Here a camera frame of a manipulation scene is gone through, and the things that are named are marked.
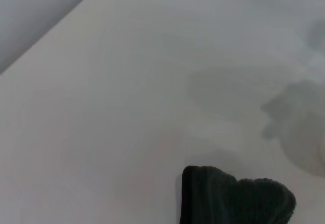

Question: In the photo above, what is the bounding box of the dark blue rag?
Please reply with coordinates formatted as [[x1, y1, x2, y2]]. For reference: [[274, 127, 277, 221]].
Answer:
[[179, 165, 297, 224]]

